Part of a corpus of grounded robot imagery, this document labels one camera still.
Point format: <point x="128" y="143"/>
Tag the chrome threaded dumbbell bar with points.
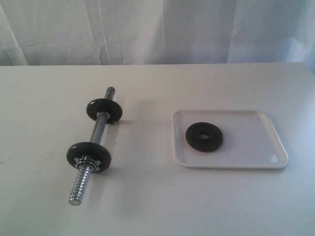
<point x="81" y="181"/>

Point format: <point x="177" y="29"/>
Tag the black washer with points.
<point x="105" y="105"/>

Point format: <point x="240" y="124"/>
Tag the white backdrop curtain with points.
<point x="69" y="32"/>

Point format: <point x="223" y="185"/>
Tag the black weight plate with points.
<point x="204" y="137"/>
<point x="92" y="153"/>

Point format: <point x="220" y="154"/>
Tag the white rectangular plastic tray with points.
<point x="249" y="141"/>

